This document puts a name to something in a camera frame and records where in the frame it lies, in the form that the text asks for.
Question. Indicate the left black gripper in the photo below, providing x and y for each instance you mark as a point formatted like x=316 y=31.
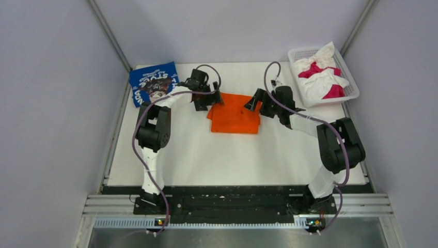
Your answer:
x=212 y=99

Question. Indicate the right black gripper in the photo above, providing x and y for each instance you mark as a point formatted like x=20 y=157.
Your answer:
x=260 y=96

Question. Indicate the orange t-shirt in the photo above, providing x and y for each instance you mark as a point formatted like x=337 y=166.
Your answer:
x=232 y=117

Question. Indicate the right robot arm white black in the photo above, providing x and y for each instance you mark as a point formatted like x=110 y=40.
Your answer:
x=340 y=147

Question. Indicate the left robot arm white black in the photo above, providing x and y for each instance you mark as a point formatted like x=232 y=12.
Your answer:
x=153 y=128

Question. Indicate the folded blue printed t-shirt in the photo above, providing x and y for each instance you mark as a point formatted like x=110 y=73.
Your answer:
x=151 y=83

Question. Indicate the white and pink crumpled t-shirt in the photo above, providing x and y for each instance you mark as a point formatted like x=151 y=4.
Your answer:
x=319 y=76

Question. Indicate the white plastic basket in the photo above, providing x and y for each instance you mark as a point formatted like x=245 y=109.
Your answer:
x=351 y=91

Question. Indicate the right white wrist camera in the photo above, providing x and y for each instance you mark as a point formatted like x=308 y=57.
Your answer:
x=276 y=83

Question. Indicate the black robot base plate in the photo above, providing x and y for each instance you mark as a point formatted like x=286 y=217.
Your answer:
x=235 y=205

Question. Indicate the aluminium rail frame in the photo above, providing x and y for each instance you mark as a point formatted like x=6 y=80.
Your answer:
x=116 y=211

